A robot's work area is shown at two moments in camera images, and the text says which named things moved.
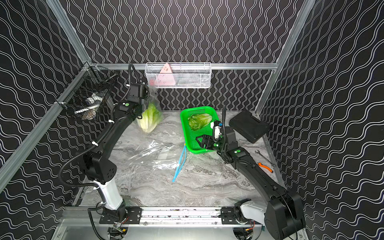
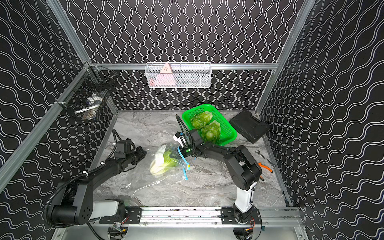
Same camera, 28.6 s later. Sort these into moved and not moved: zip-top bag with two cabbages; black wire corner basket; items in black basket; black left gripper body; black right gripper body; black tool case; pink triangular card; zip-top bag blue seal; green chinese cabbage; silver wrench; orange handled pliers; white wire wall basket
Moved: zip-top bag blue seal; zip-top bag with two cabbages; black left gripper body; black right gripper body
Not moved: white wire wall basket; items in black basket; black tool case; pink triangular card; green chinese cabbage; black wire corner basket; orange handled pliers; silver wrench
